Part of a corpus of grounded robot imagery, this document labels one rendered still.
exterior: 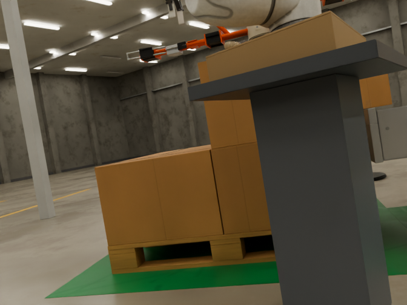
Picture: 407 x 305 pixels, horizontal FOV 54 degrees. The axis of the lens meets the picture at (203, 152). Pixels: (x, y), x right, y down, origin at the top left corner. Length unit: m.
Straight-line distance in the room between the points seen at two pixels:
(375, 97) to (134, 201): 2.29
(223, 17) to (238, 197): 0.94
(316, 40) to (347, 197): 0.41
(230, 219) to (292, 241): 0.71
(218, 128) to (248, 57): 0.79
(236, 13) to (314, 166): 0.46
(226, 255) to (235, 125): 0.60
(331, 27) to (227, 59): 0.28
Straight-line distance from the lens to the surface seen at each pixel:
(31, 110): 4.74
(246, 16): 1.15
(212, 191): 1.85
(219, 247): 1.90
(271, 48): 1.05
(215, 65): 1.12
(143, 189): 1.95
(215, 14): 1.12
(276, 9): 1.19
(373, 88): 3.58
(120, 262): 2.09
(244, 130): 1.80
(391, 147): 1.66
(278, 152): 1.14
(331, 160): 1.09
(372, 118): 1.65
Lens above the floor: 0.60
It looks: 2 degrees down
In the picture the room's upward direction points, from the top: 9 degrees counter-clockwise
